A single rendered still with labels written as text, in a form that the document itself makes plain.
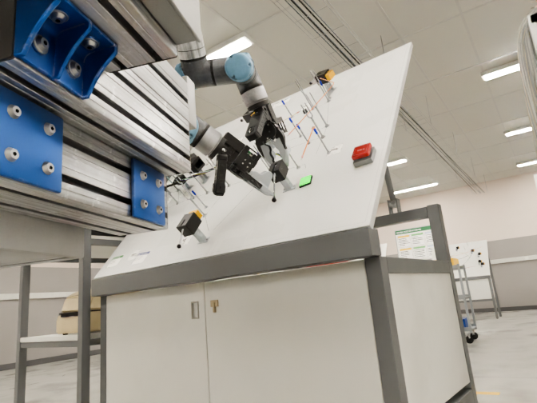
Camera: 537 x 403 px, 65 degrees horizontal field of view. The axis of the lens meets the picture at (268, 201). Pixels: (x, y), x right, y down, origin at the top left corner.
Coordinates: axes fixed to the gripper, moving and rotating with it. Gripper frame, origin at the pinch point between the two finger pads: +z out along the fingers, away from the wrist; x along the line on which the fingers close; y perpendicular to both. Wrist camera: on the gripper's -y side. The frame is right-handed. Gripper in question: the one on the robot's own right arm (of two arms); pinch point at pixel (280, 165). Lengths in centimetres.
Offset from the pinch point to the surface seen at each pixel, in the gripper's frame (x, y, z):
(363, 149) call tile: -26.5, -1.7, 4.7
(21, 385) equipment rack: 152, -25, 48
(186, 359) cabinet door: 43, -29, 44
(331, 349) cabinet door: -10, -33, 44
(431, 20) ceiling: -34, 364, -60
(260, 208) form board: 9.9, -5.0, 10.0
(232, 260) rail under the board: 14.2, -22.9, 19.0
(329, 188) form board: -15.0, -7.1, 10.9
